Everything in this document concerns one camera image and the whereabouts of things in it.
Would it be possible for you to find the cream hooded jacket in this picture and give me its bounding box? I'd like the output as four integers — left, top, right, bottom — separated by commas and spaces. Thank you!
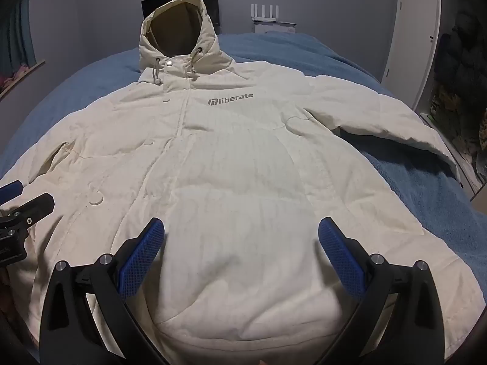
0, 0, 487, 365

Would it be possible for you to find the wooden ledge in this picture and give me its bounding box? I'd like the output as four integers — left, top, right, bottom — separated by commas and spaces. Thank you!
0, 59, 47, 100

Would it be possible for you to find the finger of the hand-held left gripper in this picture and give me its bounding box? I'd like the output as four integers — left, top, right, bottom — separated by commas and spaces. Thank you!
0, 193, 54, 233
0, 180, 24, 200

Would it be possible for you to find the pile of dark clothes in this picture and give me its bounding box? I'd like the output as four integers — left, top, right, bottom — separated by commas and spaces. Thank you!
429, 9, 487, 183

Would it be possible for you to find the blue fleece blanket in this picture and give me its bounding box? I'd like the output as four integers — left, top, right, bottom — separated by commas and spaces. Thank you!
0, 32, 487, 286

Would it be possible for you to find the white router with antennas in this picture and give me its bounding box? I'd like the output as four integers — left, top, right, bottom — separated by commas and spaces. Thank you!
250, 3, 279, 21

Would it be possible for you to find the black monitor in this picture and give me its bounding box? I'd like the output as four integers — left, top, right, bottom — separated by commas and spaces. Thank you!
142, 0, 221, 28

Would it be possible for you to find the white wardrobe door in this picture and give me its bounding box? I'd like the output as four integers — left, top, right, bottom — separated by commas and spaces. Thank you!
381, 0, 443, 113

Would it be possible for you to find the blue curtain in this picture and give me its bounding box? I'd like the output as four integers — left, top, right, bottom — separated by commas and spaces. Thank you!
7, 0, 38, 67

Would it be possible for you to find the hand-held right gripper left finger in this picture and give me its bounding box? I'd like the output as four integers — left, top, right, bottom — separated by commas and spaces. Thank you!
38, 217, 179, 365

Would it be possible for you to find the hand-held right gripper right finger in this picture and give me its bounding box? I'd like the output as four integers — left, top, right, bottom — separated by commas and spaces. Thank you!
317, 217, 451, 365

